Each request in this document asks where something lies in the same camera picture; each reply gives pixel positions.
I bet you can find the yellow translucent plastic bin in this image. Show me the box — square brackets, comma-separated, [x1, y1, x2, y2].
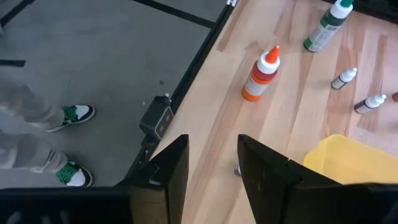
[303, 133, 398, 186]

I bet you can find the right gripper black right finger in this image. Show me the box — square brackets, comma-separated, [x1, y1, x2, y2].
[238, 134, 398, 224]

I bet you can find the small green food coloring bottle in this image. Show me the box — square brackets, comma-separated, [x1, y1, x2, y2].
[330, 67, 358, 91]

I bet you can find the person's leg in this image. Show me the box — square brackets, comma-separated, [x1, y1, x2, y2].
[0, 130, 69, 174]
[0, 77, 68, 131]

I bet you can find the person's foot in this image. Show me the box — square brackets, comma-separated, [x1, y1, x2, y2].
[55, 160, 94, 188]
[46, 104, 96, 133]

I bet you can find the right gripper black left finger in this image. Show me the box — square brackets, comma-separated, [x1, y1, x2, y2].
[0, 134, 190, 224]

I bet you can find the small purple food coloring bottle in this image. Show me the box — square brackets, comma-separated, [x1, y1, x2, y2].
[353, 93, 387, 114]

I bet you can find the large orange food coloring bottle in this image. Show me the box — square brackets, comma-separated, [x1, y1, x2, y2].
[241, 45, 281, 102]

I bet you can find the black table-level camera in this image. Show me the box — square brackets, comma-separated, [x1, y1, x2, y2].
[139, 94, 175, 141]

